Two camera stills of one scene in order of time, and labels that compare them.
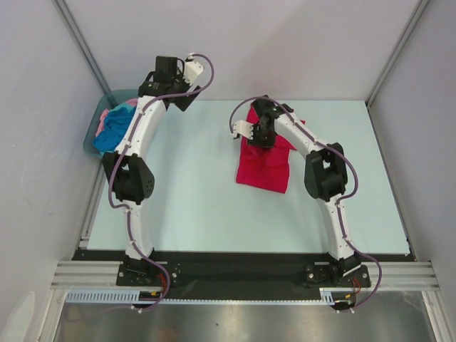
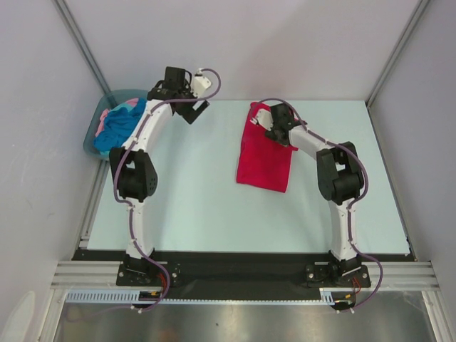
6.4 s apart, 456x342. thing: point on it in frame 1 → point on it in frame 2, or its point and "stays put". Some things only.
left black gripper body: [179, 83] → [187, 92]
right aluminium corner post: [420, 10] stays put
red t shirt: [264, 168] stays put
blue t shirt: [115, 123] stays put
